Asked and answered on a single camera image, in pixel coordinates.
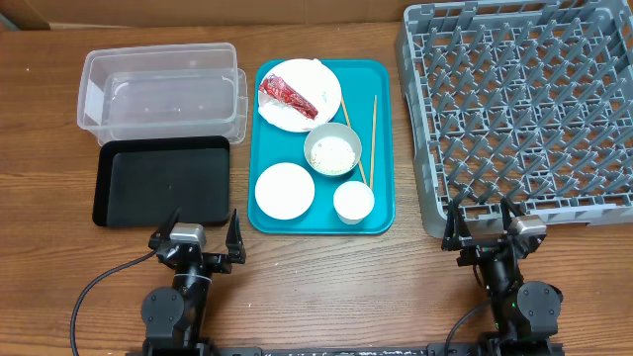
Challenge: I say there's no teal serving tray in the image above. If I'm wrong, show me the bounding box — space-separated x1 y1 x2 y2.
247 59 396 235

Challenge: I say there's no left wooden chopstick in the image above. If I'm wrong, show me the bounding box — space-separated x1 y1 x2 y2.
341 94 369 186

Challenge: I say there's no grey dishwasher rack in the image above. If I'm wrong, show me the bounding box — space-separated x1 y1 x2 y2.
396 0 632 237

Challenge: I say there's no clear plastic waste bin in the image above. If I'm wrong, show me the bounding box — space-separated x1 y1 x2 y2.
76 43 248 145

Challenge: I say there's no rice pile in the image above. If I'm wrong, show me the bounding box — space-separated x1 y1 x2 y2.
309 136 356 176

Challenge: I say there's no large white plate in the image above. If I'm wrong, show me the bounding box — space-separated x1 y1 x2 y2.
257 58 342 133

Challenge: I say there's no black rectangular tray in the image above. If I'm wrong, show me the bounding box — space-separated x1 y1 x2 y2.
92 135 230 227

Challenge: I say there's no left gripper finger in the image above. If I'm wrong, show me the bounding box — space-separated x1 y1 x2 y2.
226 210 246 264
148 207 181 249

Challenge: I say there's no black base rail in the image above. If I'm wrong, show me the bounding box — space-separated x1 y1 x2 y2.
126 343 546 356

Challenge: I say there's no white napkin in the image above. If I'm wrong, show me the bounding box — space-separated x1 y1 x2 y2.
258 58 324 130

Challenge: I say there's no small white plate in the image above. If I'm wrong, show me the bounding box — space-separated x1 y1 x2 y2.
254 162 316 221

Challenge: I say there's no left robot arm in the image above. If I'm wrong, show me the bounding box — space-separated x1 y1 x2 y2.
141 210 246 355

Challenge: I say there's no grey metal bowl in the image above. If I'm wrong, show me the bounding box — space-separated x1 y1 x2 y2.
304 123 362 177

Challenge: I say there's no wooden chopstick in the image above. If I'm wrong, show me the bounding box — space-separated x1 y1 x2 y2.
369 95 378 191
341 94 369 186

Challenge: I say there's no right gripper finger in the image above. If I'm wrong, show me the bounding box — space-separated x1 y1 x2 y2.
500 196 522 232
441 200 470 250

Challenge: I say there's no red snack wrapper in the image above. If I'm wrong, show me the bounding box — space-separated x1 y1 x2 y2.
259 74 318 120

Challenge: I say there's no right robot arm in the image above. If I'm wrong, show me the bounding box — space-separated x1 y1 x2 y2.
441 197 564 356

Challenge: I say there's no white paper cup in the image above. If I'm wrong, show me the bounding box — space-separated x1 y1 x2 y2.
333 181 375 224

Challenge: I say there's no right wooden chopstick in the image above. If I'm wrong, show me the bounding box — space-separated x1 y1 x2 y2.
369 95 378 191

